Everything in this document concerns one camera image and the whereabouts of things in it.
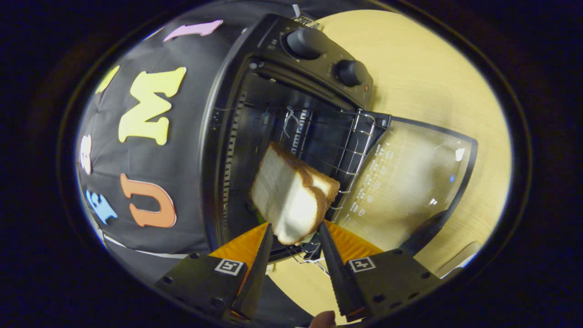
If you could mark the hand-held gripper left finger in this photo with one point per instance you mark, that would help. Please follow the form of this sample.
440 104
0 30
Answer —
257 278

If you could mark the white bread sandwich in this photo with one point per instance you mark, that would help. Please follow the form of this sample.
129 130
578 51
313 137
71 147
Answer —
287 196

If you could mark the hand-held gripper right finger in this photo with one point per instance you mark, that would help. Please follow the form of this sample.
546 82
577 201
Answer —
339 278

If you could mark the black toaster oven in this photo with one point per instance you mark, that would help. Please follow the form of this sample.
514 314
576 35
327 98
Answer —
309 45

